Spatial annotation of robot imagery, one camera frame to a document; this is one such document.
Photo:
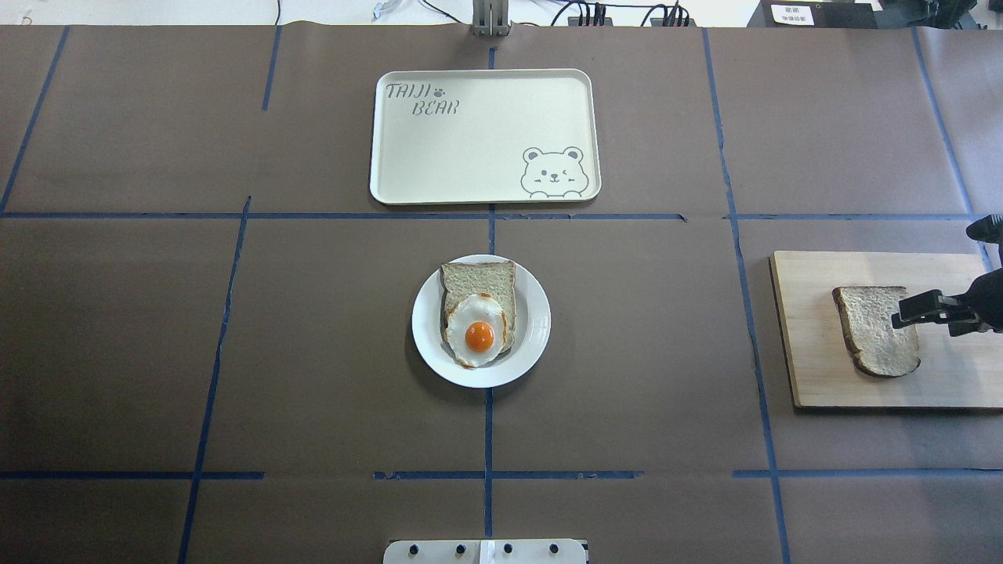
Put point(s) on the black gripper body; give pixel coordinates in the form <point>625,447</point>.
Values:
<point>989,301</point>

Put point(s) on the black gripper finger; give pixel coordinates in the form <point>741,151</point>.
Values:
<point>929,302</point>
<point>902,319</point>

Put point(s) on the brown bread slice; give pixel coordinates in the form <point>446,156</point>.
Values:
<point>876,347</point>

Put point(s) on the white round plate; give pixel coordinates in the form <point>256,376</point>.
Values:
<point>531,327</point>

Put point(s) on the bread slice on plate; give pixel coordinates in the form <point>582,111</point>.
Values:
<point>494,278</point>

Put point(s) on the light wooden cutting board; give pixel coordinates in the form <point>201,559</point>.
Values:
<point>954,372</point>

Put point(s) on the black rectangular box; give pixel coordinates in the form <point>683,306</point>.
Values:
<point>814,14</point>

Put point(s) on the fried egg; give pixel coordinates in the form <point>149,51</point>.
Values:
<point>476,330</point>

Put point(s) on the cream bear serving tray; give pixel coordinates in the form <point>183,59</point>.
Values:
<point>484,136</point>

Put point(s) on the aluminium frame post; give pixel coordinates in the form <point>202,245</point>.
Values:
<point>490,18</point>

